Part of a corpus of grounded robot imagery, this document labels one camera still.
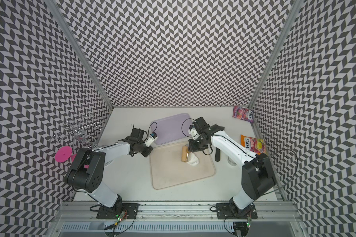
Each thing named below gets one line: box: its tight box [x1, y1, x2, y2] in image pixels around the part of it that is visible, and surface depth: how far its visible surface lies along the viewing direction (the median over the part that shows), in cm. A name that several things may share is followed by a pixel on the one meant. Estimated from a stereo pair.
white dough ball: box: [186, 152, 200, 166], surface depth 90 cm
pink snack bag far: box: [232, 105, 254, 124], surface depth 112 cm
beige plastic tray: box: [149, 141, 216, 190], surface depth 90 cm
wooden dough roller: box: [181, 145, 189, 163], surface depth 90 cm
